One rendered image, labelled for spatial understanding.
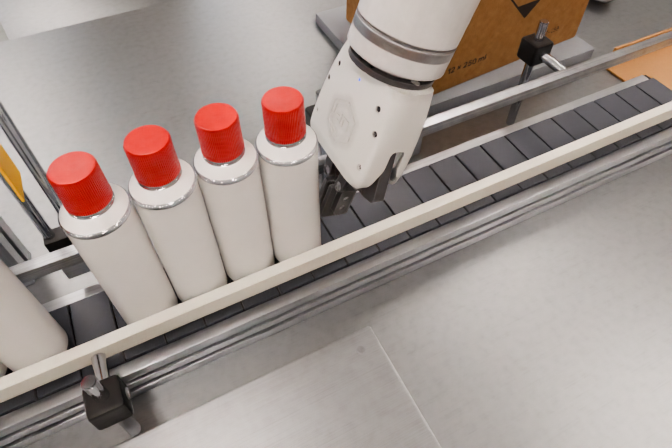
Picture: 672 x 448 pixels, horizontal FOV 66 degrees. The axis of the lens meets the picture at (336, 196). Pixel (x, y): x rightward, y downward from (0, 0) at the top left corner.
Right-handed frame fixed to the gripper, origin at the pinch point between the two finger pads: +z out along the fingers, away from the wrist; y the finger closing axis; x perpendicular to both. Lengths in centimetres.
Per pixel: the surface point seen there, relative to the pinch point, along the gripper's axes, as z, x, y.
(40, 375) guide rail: 13.0, -26.9, 4.1
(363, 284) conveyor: 8.5, 3.7, 5.5
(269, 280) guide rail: 6.2, -7.5, 4.1
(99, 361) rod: 11.6, -22.5, 5.0
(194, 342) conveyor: 12.1, -14.3, 5.2
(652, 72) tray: -10, 61, -8
